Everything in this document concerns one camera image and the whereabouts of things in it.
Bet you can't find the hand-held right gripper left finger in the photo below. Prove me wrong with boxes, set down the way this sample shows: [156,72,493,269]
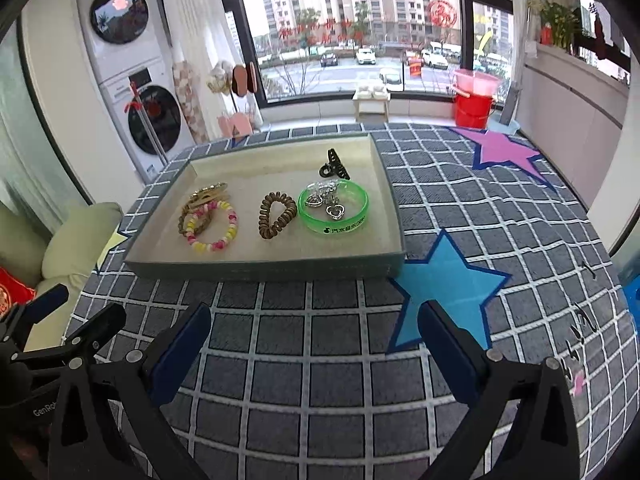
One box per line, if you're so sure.
[47,302,214,480]

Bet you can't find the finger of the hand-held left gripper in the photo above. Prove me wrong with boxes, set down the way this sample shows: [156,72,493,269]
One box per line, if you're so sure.
[0,283,70,352]
[9,303,127,362]

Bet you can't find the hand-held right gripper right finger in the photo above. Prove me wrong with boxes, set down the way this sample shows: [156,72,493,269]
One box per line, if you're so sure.
[415,300,596,480]

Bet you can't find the grey-green shallow tray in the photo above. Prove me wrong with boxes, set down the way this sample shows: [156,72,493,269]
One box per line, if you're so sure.
[122,132,406,282]

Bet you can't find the pink and yellow bead bracelet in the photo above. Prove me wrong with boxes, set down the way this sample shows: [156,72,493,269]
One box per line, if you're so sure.
[181,200,240,255]

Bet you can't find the rhinestone star hair clip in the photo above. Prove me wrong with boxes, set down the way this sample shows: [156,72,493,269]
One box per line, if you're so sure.
[185,182,232,211]

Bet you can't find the brown spiral hair tie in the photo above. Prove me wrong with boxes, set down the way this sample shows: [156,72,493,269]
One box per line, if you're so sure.
[257,191,299,241]

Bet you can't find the green translucent bracelet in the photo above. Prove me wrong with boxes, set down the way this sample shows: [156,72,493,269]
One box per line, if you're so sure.
[297,180,371,237]

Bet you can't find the red cushion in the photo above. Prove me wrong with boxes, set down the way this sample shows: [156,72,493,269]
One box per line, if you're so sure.
[0,267,39,319]

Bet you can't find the beige leather cushion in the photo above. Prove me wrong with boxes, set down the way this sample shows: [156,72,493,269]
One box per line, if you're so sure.
[0,202,124,352]

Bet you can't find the checkered star-print mat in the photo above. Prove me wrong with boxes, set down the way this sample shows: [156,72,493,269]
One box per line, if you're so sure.
[75,122,634,480]

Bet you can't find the red and silver mop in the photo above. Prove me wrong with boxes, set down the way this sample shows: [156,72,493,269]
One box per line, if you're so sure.
[127,77,171,169]

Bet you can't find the white washing machine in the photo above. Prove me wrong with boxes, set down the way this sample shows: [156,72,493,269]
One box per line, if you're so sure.
[99,57,197,182]

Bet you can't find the black hair claw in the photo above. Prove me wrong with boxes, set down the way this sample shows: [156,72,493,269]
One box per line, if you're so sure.
[318,148,354,181]

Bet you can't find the pink slippers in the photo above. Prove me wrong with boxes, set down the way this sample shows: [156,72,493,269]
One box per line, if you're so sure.
[217,112,254,139]

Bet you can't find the light blue basin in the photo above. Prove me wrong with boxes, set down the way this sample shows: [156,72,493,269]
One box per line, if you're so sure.
[487,115,521,135]

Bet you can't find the checkered pattern roll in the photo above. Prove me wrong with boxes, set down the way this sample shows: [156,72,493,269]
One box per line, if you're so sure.
[172,60,209,147]

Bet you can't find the red bucket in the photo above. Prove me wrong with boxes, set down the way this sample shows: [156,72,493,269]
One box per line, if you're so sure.
[452,90,496,129]

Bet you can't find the gold slipper rack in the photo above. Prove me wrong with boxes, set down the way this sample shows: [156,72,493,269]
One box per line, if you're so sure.
[207,60,266,139]

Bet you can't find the small wooden stool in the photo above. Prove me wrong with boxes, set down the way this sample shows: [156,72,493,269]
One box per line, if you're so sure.
[352,91,391,124]

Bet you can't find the grey dustpan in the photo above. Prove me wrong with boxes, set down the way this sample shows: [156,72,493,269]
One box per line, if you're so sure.
[499,82,521,124]

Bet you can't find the white low cabinet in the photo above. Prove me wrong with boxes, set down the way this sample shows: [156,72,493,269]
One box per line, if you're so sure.
[522,42,631,209]

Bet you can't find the pink basin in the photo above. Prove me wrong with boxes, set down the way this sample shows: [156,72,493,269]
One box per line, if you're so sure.
[452,69,504,99]

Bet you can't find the white shoes pair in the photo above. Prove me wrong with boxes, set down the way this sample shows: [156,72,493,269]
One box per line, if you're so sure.
[355,80,389,99]

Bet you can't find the white plush slippers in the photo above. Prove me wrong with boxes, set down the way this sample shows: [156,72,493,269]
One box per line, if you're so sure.
[208,61,234,94]

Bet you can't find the brown slipper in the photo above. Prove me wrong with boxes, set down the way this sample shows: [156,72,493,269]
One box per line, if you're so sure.
[232,62,259,97]

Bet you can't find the white tumble dryer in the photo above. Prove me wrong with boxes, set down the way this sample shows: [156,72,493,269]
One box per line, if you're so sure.
[75,0,172,87]

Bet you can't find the white curtain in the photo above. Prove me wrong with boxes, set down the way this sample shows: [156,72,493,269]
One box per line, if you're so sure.
[157,0,261,132]

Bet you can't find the red round window decal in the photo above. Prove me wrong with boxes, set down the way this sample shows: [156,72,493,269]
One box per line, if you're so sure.
[427,0,459,29]

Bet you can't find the green potted plant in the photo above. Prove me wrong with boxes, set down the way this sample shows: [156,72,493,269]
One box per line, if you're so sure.
[529,0,581,54]

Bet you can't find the red hanging ornament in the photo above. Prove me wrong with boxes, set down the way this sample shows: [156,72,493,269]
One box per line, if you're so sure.
[592,2,609,59]

